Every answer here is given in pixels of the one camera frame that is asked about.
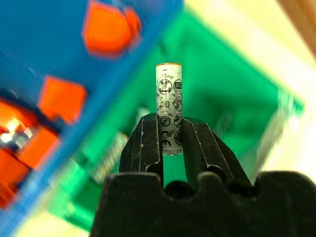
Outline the white battery with black symbols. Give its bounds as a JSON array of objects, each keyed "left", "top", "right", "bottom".
[{"left": 155, "top": 63, "right": 184, "bottom": 157}]

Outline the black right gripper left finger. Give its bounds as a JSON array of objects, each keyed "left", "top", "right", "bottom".
[{"left": 118, "top": 113, "right": 164, "bottom": 175}]

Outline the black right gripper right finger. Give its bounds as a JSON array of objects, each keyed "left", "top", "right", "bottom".
[{"left": 180, "top": 117, "right": 253, "bottom": 186}]

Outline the green plastic bin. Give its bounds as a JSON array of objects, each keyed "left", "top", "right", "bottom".
[{"left": 47, "top": 8, "right": 306, "bottom": 233}]

